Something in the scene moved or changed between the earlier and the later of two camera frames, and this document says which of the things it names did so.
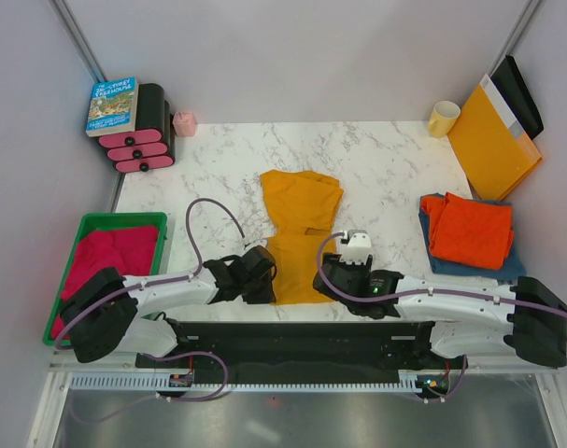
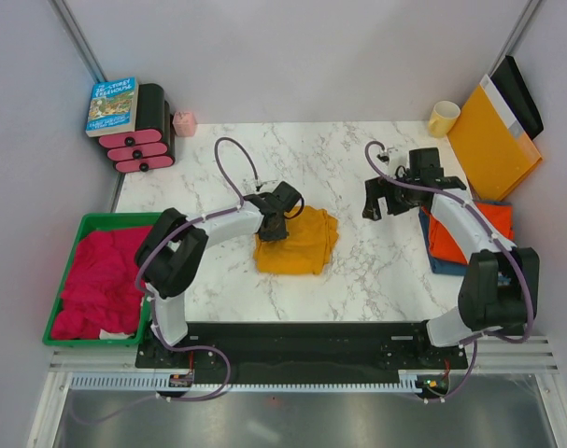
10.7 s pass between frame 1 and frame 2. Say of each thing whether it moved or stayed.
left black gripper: moved
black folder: stayed
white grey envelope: stayed
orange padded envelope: stayed
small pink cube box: stayed
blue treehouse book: stayed
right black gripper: moved
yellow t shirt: moved
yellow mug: stayed
